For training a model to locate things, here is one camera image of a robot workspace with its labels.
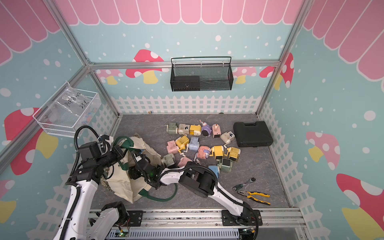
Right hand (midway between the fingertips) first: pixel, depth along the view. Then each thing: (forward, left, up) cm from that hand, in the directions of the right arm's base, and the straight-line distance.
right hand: (129, 168), depth 85 cm
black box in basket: (+40, -33, +29) cm, 60 cm away
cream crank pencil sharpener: (+23, -60, -4) cm, 64 cm away
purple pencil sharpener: (+27, -46, 0) cm, 53 cm away
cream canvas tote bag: (-11, -1, +5) cm, 12 cm away
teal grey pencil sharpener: (+1, -56, +1) cm, 56 cm away
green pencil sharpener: (+32, -22, -1) cm, 38 cm away
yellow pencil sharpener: (+31, -37, -2) cm, 48 cm away
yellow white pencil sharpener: (+12, -53, -3) cm, 54 cm away
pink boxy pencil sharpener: (+14, -23, -1) cm, 27 cm away
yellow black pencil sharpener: (+11, -62, -4) cm, 63 cm away
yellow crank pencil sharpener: (+19, -29, -2) cm, 35 cm away
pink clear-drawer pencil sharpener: (+4, -31, -1) cm, 31 cm away
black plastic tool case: (+23, -77, -1) cm, 80 cm away
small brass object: (+53, +1, -7) cm, 54 cm away
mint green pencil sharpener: (+6, -22, -1) cm, 22 cm away
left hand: (+4, -4, +14) cm, 15 cm away
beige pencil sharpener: (+30, -30, -2) cm, 42 cm away
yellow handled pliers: (-13, -67, -6) cm, 68 cm away
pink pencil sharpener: (+26, -53, -1) cm, 59 cm away
